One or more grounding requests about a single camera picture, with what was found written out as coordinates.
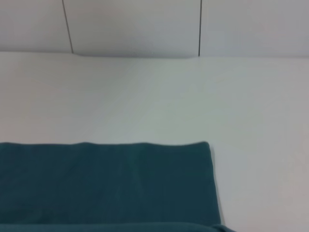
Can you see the teal blue shirt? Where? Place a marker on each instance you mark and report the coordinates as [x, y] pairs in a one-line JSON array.
[[108, 181]]

